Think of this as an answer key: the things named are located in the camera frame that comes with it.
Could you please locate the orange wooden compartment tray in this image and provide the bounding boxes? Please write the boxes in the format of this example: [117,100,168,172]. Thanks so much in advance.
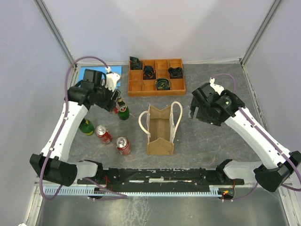
[128,58,186,97]

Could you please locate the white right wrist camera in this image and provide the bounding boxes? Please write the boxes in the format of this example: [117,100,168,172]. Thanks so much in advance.
[209,77,224,95]

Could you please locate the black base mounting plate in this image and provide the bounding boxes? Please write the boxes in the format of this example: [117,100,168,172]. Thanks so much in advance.
[92,168,245,193]

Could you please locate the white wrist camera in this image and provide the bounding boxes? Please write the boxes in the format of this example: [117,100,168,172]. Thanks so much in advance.
[209,77,224,95]
[105,66,121,91]

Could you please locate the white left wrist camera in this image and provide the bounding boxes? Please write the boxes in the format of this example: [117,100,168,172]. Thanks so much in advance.
[105,66,121,91]

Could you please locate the dark rolled fabric item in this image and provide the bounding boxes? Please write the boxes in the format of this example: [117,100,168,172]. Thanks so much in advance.
[155,78,170,90]
[168,67,183,79]
[143,65,156,80]
[129,56,143,70]

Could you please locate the blue toothed cable duct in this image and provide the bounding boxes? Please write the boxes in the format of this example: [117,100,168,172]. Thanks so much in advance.
[58,186,222,197]

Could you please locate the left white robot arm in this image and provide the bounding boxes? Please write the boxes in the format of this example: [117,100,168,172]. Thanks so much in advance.
[30,69,121,186]

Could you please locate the blue patterned cloth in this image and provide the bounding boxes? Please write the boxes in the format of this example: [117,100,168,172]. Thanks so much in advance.
[77,66,122,82]

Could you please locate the canvas tote bag cat print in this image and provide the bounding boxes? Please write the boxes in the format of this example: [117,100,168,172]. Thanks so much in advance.
[138,101,183,155]

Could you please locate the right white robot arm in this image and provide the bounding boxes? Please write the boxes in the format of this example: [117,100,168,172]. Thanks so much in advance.
[190,80,301,192]

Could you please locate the red cola can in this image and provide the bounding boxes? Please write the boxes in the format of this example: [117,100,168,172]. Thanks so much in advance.
[112,103,120,114]
[95,125,112,144]
[116,137,131,155]

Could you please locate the green glass bottle red label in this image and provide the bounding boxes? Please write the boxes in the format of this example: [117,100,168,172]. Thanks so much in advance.
[117,97,130,121]

